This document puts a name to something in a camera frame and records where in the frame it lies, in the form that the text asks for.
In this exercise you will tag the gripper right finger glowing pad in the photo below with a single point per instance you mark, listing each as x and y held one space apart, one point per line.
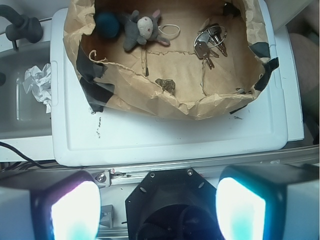
269 202

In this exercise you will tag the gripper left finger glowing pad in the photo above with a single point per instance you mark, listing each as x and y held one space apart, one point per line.
49 205

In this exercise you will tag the silver key bunch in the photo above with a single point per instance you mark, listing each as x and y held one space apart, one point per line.
212 36

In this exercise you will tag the white plastic lid board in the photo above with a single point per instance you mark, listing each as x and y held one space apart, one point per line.
115 137

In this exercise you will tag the clear plastic bin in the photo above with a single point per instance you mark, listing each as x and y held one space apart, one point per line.
21 115

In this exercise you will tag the crumpled white paper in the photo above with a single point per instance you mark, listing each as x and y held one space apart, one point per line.
38 82

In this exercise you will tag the brown rock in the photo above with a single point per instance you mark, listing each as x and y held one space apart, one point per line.
167 85

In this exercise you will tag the brown paper bag tray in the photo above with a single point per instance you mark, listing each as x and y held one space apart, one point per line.
112 77

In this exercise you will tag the black clamp knob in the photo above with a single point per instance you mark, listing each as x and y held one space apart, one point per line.
21 26

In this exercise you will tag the blue felt ball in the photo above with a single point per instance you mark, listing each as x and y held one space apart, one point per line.
107 25

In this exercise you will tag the grey plush bunny toy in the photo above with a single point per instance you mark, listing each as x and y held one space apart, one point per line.
139 30

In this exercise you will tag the metal corner bracket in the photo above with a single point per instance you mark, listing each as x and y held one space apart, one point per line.
102 178

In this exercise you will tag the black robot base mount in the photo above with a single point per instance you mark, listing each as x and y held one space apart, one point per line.
174 204

